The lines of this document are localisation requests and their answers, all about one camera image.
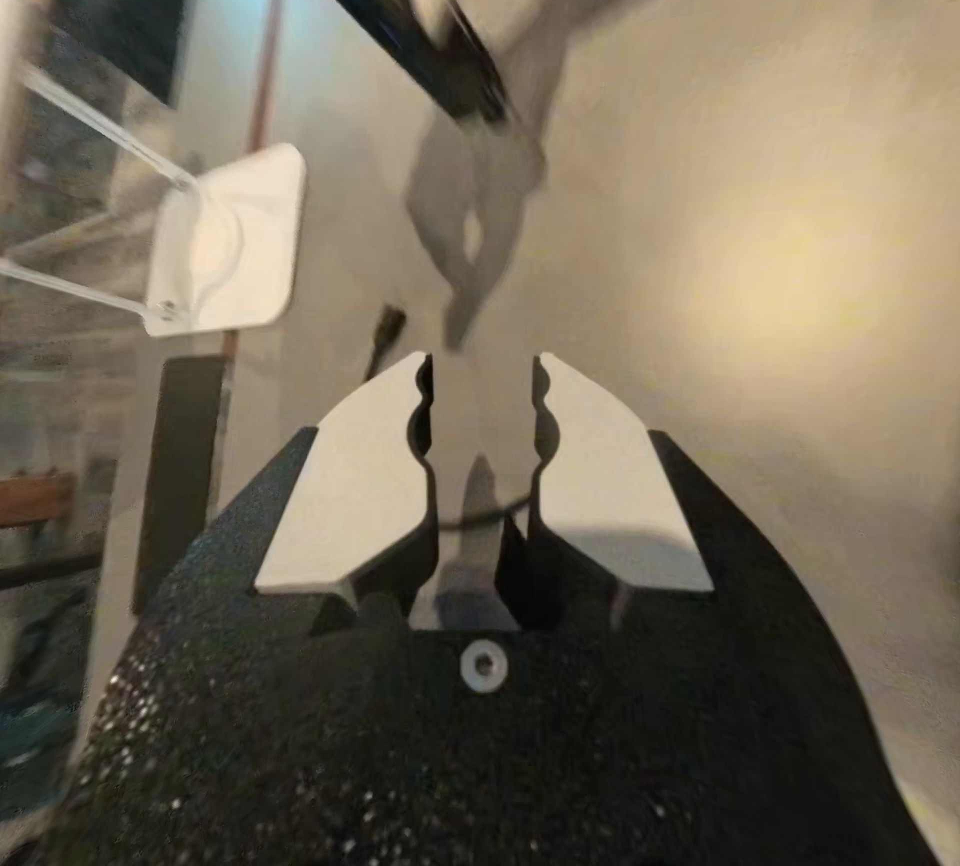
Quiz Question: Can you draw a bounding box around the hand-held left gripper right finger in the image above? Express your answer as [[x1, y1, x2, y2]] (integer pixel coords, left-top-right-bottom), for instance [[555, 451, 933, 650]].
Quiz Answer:
[[525, 352, 715, 631]]

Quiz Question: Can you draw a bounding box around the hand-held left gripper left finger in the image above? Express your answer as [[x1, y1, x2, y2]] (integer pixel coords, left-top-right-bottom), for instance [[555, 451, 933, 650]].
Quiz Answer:
[[253, 350, 440, 635]]

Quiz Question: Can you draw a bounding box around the grey usb hub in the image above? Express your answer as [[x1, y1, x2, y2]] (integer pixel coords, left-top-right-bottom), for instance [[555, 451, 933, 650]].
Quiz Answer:
[[246, 0, 513, 126]]

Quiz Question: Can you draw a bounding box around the thin cable green plug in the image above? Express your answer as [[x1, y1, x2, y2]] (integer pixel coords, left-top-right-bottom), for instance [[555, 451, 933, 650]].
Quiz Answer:
[[363, 307, 535, 531]]

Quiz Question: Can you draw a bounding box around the black rectangular pad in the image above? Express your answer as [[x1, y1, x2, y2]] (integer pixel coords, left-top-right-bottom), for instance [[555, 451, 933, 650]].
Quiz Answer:
[[132, 354, 228, 617]]

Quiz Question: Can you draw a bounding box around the white wooden document stand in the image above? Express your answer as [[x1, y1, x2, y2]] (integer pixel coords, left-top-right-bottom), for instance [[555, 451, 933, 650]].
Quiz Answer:
[[0, 0, 309, 340]]

